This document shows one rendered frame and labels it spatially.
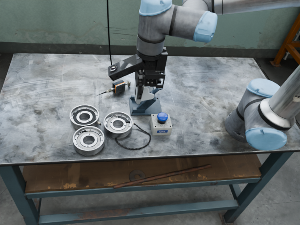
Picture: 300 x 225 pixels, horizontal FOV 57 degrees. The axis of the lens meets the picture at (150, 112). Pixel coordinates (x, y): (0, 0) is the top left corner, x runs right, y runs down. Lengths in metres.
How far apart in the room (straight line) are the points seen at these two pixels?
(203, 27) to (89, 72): 0.69
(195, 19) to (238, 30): 2.24
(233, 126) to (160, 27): 0.54
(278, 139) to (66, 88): 0.82
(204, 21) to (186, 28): 0.05
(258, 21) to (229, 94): 1.75
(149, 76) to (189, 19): 0.20
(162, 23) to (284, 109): 0.42
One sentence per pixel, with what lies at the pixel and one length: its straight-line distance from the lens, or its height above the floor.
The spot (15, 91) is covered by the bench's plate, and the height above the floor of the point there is 0.80.
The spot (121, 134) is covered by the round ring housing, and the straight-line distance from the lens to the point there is 0.98.
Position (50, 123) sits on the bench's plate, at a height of 0.80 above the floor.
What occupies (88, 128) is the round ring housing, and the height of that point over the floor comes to 0.83.
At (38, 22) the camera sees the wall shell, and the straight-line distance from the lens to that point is 2.65.
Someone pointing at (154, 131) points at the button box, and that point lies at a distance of 1.01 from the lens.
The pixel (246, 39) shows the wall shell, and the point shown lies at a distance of 3.04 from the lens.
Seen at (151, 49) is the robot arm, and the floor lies 1.19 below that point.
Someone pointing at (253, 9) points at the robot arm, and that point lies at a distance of 0.83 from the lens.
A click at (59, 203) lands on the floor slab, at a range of 1.78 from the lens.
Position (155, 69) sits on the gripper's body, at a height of 1.10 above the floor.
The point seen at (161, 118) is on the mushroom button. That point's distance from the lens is 0.99.
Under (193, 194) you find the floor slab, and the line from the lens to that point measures 1.86.
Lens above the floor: 1.59
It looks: 46 degrees down
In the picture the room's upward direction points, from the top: 10 degrees clockwise
